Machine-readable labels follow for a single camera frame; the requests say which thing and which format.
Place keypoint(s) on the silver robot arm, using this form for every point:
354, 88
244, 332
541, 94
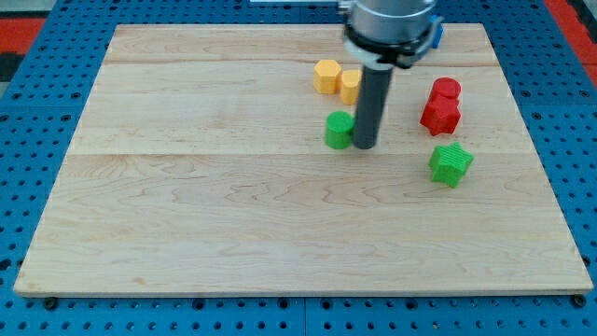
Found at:
384, 34

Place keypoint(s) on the green star block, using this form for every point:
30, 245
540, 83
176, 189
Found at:
449, 164

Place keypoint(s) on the red star block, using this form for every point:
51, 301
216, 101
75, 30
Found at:
441, 115

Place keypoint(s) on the green cylinder block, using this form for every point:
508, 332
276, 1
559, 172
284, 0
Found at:
339, 127

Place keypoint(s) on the wooden board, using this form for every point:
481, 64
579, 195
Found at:
198, 168

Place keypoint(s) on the yellow hexagon block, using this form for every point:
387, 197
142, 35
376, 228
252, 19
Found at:
326, 75

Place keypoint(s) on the yellow cylinder block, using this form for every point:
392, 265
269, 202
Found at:
349, 86

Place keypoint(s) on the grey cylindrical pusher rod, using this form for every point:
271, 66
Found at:
370, 105

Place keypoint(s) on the red cylinder block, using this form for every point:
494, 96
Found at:
445, 87

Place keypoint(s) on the blue block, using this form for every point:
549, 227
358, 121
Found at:
439, 32

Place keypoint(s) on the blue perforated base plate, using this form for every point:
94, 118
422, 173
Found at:
45, 97

